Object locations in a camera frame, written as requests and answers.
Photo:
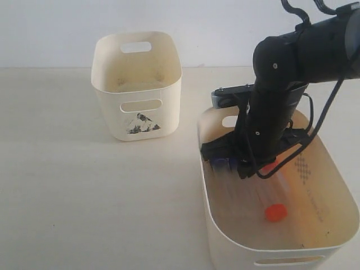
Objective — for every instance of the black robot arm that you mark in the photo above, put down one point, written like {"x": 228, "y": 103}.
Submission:
{"x": 284, "y": 66}

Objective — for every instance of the small cream plastic bin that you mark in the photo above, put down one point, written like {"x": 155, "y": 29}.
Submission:
{"x": 137, "y": 79}

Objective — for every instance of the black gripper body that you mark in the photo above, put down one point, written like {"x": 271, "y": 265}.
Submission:
{"x": 255, "y": 143}

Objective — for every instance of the large cream plastic bin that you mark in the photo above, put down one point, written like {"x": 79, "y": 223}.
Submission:
{"x": 322, "y": 216}

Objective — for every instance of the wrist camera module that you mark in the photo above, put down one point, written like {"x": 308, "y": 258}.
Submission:
{"x": 225, "y": 97}

